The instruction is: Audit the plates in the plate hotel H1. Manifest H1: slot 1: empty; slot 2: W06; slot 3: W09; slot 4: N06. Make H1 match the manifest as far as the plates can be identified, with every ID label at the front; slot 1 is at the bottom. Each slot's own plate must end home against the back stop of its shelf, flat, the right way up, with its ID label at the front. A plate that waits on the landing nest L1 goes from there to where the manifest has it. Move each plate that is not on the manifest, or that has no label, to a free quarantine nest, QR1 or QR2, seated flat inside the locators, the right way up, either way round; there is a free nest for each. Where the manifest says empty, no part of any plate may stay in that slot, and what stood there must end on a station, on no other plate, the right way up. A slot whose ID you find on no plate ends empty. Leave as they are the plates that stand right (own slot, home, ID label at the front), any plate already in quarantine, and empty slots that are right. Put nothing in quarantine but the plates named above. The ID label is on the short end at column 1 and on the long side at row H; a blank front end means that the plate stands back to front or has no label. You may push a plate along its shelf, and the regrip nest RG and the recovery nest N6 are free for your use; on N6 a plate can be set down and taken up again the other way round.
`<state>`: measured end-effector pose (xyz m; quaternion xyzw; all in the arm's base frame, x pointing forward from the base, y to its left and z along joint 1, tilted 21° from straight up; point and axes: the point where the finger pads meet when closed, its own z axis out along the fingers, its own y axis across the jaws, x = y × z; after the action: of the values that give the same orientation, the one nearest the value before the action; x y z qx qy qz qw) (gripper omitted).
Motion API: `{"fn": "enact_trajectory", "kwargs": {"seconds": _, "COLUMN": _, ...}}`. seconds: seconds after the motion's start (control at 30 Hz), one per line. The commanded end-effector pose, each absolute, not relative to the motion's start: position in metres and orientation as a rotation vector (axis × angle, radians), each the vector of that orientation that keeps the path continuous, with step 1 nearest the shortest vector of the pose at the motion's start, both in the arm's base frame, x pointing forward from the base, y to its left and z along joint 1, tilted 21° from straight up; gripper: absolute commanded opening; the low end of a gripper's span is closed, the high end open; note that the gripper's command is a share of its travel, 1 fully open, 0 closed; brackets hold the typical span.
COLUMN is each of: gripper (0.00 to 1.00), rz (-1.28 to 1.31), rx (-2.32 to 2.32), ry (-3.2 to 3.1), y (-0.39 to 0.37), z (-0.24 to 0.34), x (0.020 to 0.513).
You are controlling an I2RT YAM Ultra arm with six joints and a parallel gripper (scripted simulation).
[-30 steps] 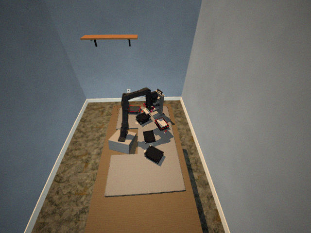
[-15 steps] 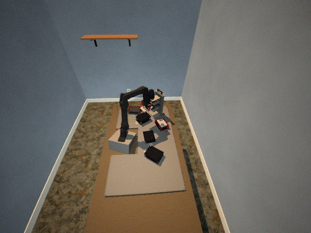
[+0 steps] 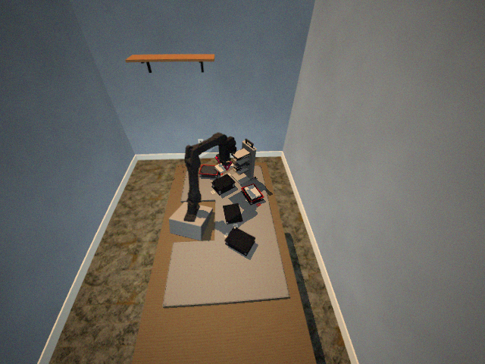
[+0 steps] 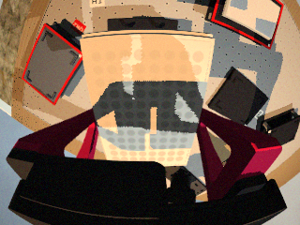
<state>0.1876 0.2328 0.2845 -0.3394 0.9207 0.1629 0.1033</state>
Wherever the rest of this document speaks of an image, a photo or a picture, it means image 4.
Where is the black rectangular frame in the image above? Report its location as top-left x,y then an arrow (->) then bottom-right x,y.
260,108 -> 300,145

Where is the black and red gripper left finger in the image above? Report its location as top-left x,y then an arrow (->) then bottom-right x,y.
13,108 -> 98,159

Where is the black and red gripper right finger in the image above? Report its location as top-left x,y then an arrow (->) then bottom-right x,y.
196,108 -> 282,201

